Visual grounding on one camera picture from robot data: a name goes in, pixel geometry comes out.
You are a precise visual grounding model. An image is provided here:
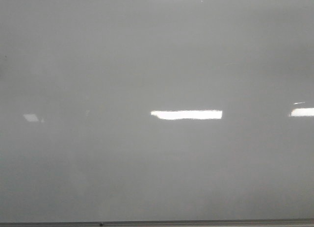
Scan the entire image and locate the white whiteboard with aluminium frame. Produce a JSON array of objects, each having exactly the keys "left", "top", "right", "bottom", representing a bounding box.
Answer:
[{"left": 0, "top": 0, "right": 314, "bottom": 222}]

